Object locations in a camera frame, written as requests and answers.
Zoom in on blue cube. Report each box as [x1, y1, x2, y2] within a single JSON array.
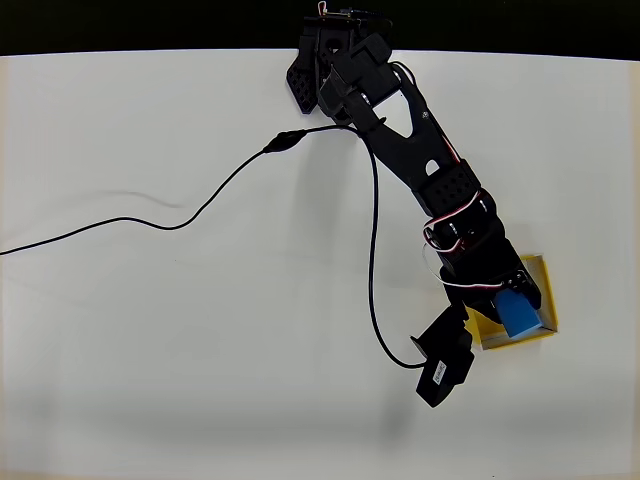
[[491, 291, 545, 340]]

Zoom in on yellow cardboard box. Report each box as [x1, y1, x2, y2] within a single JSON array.
[[466, 253, 560, 353]]

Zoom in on red white black servo wires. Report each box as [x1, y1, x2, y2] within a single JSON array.
[[421, 187, 503, 292]]

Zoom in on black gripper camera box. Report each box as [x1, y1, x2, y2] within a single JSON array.
[[409, 303, 477, 410]]

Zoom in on thin black camera cable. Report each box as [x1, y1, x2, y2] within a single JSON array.
[[299, 124, 429, 371]]

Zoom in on black cable with connector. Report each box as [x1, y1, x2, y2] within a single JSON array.
[[0, 128, 309, 258]]

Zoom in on controller board with wires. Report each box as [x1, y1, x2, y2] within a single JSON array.
[[316, 0, 394, 27]]

